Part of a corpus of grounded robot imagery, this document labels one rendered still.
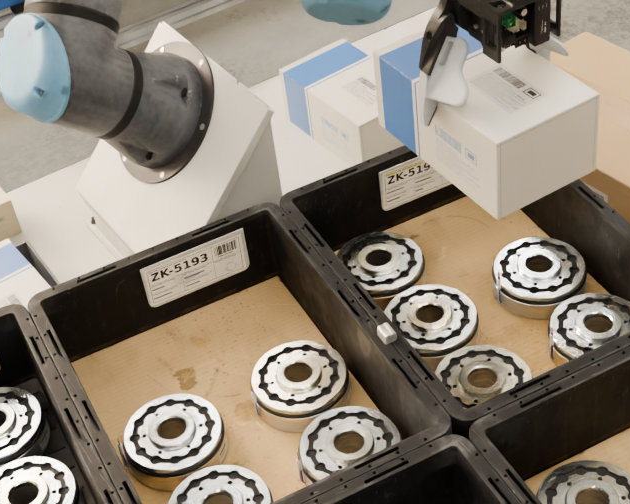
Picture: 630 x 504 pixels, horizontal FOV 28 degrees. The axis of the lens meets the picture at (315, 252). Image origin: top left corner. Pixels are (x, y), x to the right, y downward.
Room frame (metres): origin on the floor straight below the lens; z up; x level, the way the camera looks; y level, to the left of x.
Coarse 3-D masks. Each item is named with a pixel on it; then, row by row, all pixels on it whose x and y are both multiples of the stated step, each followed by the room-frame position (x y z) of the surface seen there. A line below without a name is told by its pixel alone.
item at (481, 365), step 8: (480, 360) 0.88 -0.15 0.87; (464, 368) 0.87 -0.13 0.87; (472, 368) 0.87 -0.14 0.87; (480, 368) 0.87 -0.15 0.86; (488, 368) 0.87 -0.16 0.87; (496, 368) 0.86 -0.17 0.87; (464, 376) 0.86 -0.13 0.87; (496, 376) 0.86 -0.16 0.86; (504, 376) 0.85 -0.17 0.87; (464, 384) 0.85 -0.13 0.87; (496, 384) 0.84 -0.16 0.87; (504, 384) 0.84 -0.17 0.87; (464, 392) 0.84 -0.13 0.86; (472, 392) 0.84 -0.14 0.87; (480, 392) 0.83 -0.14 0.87; (488, 392) 0.83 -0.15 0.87; (496, 392) 0.83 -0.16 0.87
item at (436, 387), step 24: (360, 168) 1.14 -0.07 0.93; (288, 192) 1.12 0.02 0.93; (312, 192) 1.12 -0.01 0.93; (576, 192) 1.05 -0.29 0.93; (288, 216) 1.08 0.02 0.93; (312, 240) 1.03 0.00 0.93; (336, 264) 0.99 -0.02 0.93; (360, 288) 0.94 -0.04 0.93; (624, 336) 0.82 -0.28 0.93; (408, 360) 0.83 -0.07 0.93; (576, 360) 0.80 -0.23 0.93; (600, 360) 0.80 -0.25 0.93; (432, 384) 0.80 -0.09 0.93; (528, 384) 0.78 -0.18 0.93; (456, 408) 0.76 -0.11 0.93; (480, 408) 0.76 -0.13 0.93; (456, 432) 0.75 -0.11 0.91
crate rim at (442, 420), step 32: (224, 224) 1.08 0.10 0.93; (288, 224) 1.06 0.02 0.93; (128, 256) 1.05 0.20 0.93; (160, 256) 1.05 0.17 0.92; (320, 256) 1.00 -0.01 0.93; (64, 288) 1.01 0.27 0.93; (64, 352) 0.91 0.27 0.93; (384, 352) 0.85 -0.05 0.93; (64, 384) 0.87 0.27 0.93; (416, 384) 0.80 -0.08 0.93; (96, 416) 0.82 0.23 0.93; (448, 416) 0.76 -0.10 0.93; (96, 448) 0.78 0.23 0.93; (416, 448) 0.73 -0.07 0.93; (128, 480) 0.74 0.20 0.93; (320, 480) 0.70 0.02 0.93
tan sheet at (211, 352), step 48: (144, 336) 1.02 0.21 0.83; (192, 336) 1.01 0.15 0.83; (240, 336) 1.00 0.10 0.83; (288, 336) 0.99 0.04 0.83; (96, 384) 0.96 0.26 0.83; (144, 384) 0.95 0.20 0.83; (192, 384) 0.94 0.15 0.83; (240, 384) 0.93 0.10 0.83; (240, 432) 0.86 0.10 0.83; (288, 432) 0.85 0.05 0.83; (288, 480) 0.79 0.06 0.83
